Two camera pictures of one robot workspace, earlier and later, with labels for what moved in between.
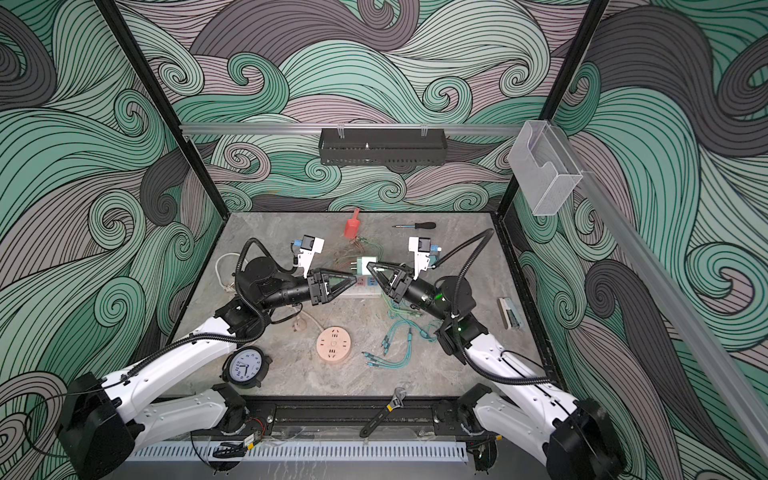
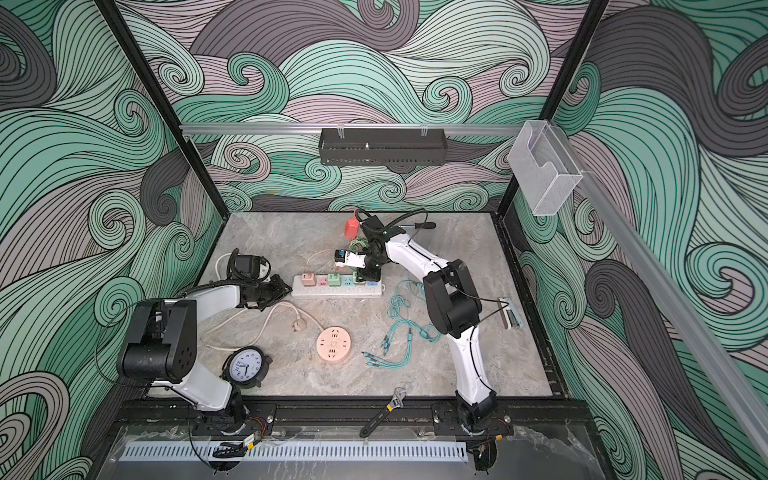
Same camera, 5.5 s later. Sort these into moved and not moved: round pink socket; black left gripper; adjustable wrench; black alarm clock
Moved: black left gripper
Not moved: black alarm clock; round pink socket; adjustable wrench
